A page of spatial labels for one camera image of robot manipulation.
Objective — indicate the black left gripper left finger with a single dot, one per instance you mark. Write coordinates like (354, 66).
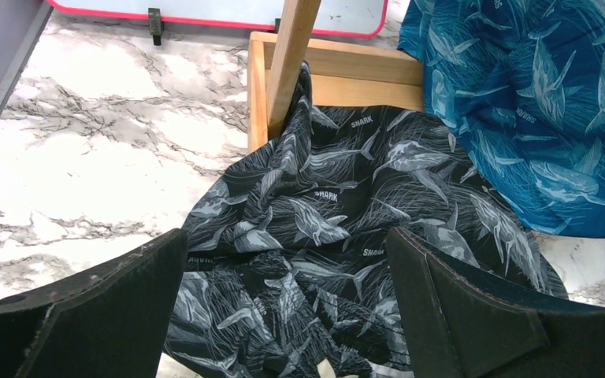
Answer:
(106, 321)

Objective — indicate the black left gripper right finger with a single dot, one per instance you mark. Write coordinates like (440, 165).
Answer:
(460, 321)

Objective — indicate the grey camo shorts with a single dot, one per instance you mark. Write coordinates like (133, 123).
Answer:
(287, 264)

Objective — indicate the dark blue patterned shorts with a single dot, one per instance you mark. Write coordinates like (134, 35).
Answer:
(521, 86)

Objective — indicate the pink framed whiteboard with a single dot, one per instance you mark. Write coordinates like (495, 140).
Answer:
(350, 18)

